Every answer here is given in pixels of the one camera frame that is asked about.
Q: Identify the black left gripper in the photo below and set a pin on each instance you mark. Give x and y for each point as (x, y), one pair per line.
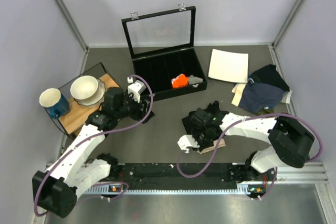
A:
(139, 114)

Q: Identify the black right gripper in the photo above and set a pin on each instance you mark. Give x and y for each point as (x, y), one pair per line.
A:
(202, 146)

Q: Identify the black underwear beige waistband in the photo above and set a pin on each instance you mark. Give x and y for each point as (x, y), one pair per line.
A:
(203, 118)

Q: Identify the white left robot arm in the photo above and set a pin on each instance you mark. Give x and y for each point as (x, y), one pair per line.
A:
(59, 187)

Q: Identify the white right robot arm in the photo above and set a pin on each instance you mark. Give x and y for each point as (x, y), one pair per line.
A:
(289, 138)

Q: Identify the grey rolled underwear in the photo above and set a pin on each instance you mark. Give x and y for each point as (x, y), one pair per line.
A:
(194, 80)

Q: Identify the orange rolled underwear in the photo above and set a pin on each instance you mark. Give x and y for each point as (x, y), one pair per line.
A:
(179, 81)

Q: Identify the navy blue underwear in pile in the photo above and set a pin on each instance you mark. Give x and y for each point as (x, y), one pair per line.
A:
(258, 96)

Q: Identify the black underwear in pile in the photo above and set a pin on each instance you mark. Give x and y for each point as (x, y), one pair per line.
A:
(269, 75)

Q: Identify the white scalloped saucer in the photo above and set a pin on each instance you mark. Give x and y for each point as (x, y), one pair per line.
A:
(96, 98)

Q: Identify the beige cloth in pile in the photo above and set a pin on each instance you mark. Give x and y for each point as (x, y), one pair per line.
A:
(238, 90)

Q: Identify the white ceramic bowl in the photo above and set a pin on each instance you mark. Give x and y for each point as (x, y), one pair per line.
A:
(84, 87)

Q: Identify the wooden black-framed shelf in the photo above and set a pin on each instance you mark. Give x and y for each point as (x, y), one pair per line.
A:
(71, 123)

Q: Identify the black glass-lid storage box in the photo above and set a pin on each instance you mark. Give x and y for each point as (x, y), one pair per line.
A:
(161, 47)

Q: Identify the white square plate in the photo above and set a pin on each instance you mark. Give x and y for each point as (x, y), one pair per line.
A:
(228, 66)

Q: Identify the blue mug white inside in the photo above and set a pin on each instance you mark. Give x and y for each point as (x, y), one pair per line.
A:
(54, 102)

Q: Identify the white cloth in pile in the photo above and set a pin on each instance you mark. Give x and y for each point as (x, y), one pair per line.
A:
(286, 97)

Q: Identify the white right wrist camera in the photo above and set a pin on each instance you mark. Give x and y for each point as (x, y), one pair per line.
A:
(186, 143)

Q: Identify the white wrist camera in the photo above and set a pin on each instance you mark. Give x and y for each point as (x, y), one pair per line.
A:
(135, 88)
(186, 143)

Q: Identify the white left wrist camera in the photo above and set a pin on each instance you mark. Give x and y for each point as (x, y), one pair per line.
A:
(135, 88)

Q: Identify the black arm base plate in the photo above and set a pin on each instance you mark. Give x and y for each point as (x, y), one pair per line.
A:
(165, 176)

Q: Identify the grey slotted cable duct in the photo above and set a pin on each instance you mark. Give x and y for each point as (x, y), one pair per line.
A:
(240, 189)

